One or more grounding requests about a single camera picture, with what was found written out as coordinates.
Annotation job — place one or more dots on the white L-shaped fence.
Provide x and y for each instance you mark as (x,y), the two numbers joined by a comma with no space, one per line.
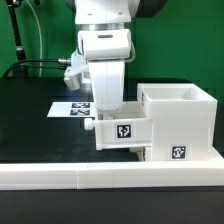
(110,175)

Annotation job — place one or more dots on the white marker sheet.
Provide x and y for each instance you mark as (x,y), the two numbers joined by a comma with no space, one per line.
(71,109)

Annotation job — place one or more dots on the black camera stand pole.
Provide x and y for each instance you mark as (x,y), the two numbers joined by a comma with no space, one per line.
(19,69)

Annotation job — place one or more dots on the white drawer cabinet housing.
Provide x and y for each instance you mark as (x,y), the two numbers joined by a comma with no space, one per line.
(183,121)

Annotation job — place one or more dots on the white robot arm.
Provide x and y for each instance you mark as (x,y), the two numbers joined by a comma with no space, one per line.
(112,15)

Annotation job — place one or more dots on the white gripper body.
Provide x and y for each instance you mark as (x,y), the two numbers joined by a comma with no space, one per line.
(102,54)

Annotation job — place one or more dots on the white drawer box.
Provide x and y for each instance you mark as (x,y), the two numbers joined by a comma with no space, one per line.
(129,129)
(144,154)

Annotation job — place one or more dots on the white front drawer box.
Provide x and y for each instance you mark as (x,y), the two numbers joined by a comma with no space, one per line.
(144,154)

